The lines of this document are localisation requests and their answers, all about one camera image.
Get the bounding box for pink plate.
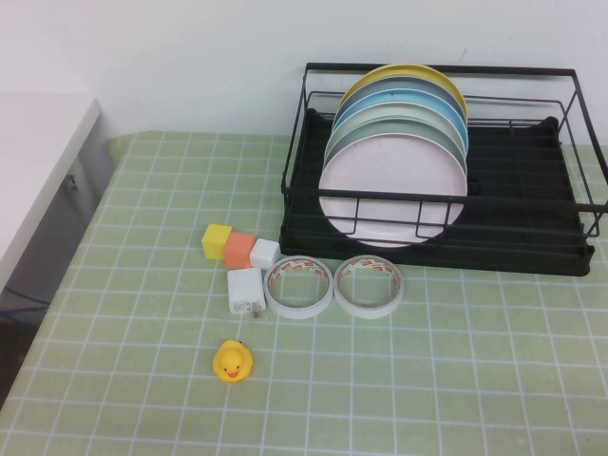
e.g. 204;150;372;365
317;132;469;249

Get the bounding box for mint green plate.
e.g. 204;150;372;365
324;117;469;168

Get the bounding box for grey plate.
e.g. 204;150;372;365
336;77;469;128

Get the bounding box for blue plate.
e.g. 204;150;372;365
332;87;471;151

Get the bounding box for yellow plate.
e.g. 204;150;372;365
339;64;471;125

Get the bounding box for white cube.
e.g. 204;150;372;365
249;238;281;270

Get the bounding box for orange cube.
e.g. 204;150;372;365
223;231;257;269

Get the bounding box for white tape roll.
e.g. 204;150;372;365
262;256;333;319
333;255;406;318

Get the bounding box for white charger plug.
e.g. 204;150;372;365
226;267;265;319

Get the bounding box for yellow cube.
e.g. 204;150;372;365
200;223;233;260

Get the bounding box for yellow rubber duck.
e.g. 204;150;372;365
212;339;253;384

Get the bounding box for white side cabinet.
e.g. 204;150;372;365
0;92;117;305

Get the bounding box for black wire dish rack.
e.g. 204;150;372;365
280;63;608;238

